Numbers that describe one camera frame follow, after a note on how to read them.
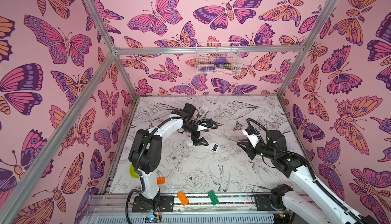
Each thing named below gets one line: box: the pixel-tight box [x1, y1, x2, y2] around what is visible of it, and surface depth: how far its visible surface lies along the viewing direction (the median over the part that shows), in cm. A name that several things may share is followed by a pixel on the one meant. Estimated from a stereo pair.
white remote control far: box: [198, 104, 210, 117], surface depth 112 cm
